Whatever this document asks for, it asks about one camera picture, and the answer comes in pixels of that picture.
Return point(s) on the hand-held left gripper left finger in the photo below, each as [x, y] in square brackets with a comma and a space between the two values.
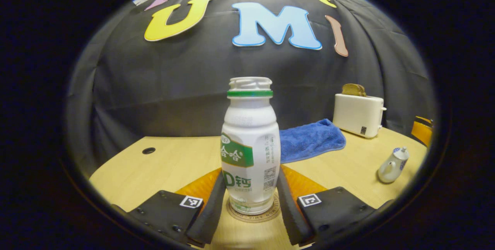
[210, 211]

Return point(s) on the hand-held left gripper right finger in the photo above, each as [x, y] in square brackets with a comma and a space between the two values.
[290, 211]

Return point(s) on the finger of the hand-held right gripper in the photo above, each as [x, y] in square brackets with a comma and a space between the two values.
[422, 132]

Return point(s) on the white blue teacup lid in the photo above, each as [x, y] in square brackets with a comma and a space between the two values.
[401, 153]

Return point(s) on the round wooden coaster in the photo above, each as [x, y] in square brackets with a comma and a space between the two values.
[253, 218]

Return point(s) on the white green-label water bottle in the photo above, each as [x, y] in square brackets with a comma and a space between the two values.
[249, 145]

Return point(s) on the white toaster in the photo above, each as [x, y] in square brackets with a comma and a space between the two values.
[357, 116]

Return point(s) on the brown toast slice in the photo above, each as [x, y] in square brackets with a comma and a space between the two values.
[364, 91]
[350, 90]

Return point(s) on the blue towel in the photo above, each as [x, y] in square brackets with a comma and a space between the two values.
[309, 142]

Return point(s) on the black table grommet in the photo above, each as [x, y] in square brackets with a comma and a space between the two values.
[148, 150]

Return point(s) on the black backdrop cloth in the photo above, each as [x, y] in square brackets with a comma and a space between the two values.
[174, 87]

